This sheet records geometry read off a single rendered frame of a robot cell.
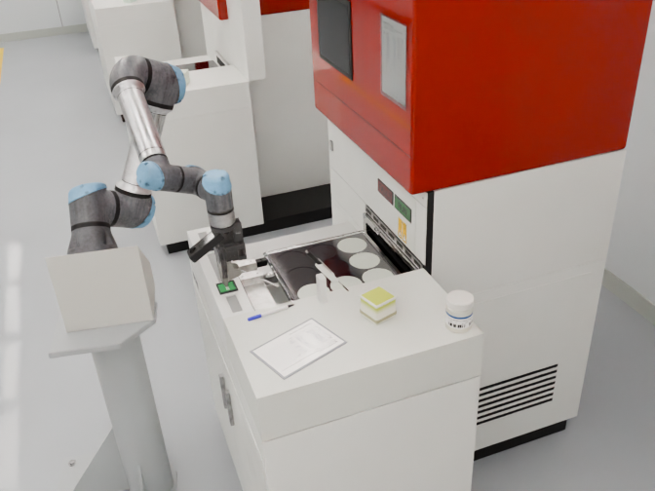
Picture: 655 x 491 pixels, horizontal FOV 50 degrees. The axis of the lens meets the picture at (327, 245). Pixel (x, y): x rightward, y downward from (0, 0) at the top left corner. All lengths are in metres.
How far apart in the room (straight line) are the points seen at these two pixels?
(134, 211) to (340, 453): 0.99
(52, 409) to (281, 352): 1.71
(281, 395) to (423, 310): 0.49
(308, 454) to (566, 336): 1.16
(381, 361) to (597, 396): 1.61
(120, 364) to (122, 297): 0.25
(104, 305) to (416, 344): 0.98
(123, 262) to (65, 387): 1.37
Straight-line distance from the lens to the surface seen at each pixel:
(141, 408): 2.52
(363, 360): 1.80
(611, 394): 3.29
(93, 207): 2.23
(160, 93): 2.23
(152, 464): 2.70
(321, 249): 2.38
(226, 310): 2.03
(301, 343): 1.86
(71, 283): 2.23
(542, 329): 2.58
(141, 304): 2.26
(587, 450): 3.02
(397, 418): 1.95
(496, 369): 2.58
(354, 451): 1.97
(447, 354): 1.89
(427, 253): 2.13
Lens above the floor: 2.13
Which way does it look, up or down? 31 degrees down
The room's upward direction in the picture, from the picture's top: 3 degrees counter-clockwise
